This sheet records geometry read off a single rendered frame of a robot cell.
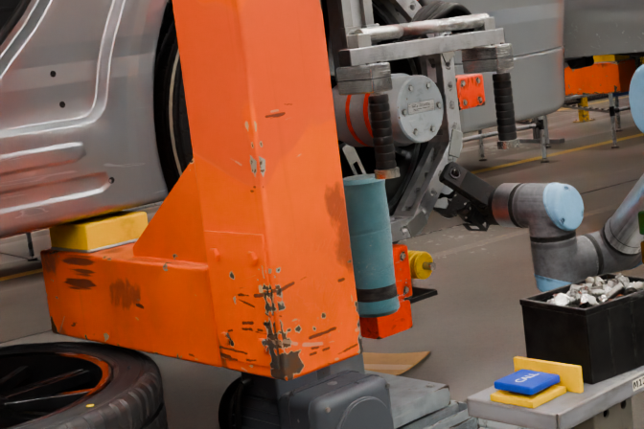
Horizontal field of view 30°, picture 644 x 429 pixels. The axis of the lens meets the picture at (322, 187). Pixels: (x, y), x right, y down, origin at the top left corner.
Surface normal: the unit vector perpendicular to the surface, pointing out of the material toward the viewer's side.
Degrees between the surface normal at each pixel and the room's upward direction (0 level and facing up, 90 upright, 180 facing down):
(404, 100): 90
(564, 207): 84
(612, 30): 111
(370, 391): 67
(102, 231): 90
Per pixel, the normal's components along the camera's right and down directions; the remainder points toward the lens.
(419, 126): 0.67, 0.01
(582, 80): -0.73, 0.18
